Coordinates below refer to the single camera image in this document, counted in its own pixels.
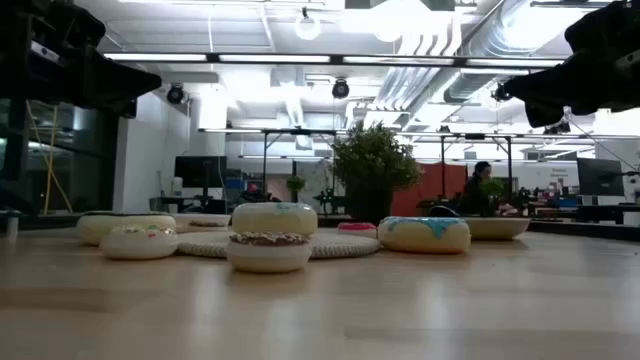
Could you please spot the white round plate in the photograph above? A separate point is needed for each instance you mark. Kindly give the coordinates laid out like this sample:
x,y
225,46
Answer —
x,y
182,221

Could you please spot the black metal frame rig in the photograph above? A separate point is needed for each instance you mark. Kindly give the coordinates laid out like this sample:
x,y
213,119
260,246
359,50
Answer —
x,y
475,136
300,131

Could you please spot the white short post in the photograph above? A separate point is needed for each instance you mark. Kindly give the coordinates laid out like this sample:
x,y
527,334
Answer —
x,y
12,225

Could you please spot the cream round plate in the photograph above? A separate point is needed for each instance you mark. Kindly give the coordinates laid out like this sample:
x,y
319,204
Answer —
x,y
497,227

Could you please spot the dark plant pot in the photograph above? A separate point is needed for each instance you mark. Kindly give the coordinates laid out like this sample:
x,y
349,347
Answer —
x,y
367,205

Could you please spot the large green bushy plant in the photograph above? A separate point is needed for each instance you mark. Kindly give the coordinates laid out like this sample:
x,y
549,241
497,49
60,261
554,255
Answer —
x,y
372,160

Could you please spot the small white sprinkled donut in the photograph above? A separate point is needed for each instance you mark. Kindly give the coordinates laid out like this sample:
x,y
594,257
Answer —
x,y
140,245

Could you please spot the black ceiling spotlight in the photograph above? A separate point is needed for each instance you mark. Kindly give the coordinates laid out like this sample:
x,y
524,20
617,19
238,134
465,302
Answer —
x,y
500,94
175,94
340,89
557,129

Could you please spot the small pink-iced donut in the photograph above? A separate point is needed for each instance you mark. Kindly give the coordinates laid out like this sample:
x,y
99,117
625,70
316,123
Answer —
x,y
356,230

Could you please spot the small potted green plant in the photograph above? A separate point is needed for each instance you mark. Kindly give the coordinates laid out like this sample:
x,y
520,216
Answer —
x,y
295,184

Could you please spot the small green desk plant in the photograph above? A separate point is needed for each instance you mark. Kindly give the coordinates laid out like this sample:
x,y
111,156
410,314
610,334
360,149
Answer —
x,y
494,187

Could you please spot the round white pendant lamp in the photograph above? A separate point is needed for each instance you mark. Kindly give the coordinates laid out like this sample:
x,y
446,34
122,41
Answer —
x,y
307,27

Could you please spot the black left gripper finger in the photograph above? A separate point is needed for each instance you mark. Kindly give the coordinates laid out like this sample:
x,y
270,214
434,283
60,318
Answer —
x,y
120,82
125,109

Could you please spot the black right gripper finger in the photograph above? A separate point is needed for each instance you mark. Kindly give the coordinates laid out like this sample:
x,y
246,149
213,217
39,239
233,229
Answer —
x,y
547,85
545,115

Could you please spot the silver ceiling air duct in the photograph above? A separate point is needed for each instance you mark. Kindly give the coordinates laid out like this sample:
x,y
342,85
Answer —
x,y
480,60

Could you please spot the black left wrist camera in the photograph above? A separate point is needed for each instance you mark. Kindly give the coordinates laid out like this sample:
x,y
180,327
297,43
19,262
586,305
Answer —
x,y
82,27

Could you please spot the round woven white mat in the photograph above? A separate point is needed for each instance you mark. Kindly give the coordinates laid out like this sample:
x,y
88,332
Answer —
x,y
345,245

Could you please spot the small chocolate sprinkled donut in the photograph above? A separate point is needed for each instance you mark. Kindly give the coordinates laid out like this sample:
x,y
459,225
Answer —
x,y
207,223
267,255

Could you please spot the black computer monitor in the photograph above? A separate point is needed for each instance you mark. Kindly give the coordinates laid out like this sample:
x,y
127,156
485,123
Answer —
x,y
200,171
600,177

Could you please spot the white container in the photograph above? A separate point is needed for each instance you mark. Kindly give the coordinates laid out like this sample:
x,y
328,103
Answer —
x,y
177,186

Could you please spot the long ceiling light bar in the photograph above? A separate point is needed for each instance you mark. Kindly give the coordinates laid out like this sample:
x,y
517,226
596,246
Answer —
x,y
275,58

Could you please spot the person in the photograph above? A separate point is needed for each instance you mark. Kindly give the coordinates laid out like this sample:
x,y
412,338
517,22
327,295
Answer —
x,y
254,189
475,192

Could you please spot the orange partition panel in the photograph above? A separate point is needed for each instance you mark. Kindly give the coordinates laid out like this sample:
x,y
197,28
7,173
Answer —
x,y
430,185

